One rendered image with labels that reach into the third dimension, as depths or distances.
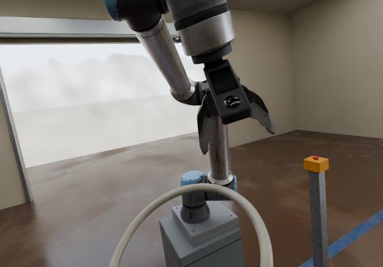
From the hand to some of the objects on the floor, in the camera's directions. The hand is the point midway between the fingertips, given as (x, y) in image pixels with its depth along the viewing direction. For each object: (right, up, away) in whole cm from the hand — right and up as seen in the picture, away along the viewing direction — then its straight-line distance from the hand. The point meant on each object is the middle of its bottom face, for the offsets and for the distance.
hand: (239, 146), depth 41 cm
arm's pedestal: (+4, -144, +98) cm, 174 cm away
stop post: (+98, -128, +122) cm, 203 cm away
